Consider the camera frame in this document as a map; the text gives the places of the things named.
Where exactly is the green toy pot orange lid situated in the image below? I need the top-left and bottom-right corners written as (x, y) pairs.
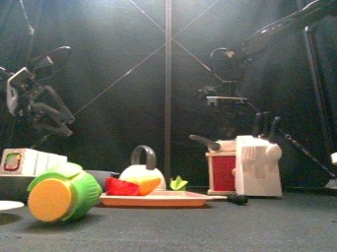
top-left (27, 161), bottom-right (105, 223)

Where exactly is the white toy box colourful print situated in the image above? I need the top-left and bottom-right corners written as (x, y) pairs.
top-left (0, 147), bottom-right (70, 176)

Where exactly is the red wooden toy stove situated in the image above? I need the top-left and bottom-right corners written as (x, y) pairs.
top-left (206, 140), bottom-right (240, 196)

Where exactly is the white knife block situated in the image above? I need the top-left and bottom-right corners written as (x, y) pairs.
top-left (234, 134), bottom-right (285, 198)

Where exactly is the black diagonal strut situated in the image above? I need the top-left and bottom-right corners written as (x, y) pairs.
top-left (281, 129), bottom-right (337, 180)

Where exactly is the dark grey bowl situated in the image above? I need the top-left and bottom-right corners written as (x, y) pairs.
top-left (0, 169), bottom-right (122, 202)

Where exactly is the green toy leaf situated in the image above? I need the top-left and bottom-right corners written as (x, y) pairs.
top-left (169, 175), bottom-right (190, 192)

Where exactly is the red toy pepper piece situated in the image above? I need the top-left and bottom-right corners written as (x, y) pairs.
top-left (105, 176), bottom-right (142, 197)

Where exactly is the orange toy fruit piece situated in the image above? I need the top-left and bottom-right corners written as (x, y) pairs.
top-left (125, 175), bottom-right (163, 197)

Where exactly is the white plate edge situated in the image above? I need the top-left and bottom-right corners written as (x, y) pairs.
top-left (0, 200), bottom-right (27, 212)

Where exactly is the black knife handle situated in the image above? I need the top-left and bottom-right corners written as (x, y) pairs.
top-left (268, 115), bottom-right (284, 144)
top-left (252, 112), bottom-right (265, 138)

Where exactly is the grey handled pan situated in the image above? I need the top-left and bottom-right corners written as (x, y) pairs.
top-left (189, 134), bottom-right (238, 153)

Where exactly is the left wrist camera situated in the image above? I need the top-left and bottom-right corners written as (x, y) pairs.
top-left (30, 45), bottom-right (73, 80)

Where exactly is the vertical metal frame pole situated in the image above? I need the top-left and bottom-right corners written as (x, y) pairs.
top-left (163, 0), bottom-right (174, 180)

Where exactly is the thin diagonal wire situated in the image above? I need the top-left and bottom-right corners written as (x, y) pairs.
top-left (126, 0), bottom-right (261, 112)
top-left (74, 0), bottom-right (221, 116)

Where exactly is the white kettle grey handle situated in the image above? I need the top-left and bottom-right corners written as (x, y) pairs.
top-left (119, 145), bottom-right (167, 191)

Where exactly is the orange tray pan black handle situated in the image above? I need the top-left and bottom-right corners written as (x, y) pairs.
top-left (99, 190), bottom-right (250, 208)

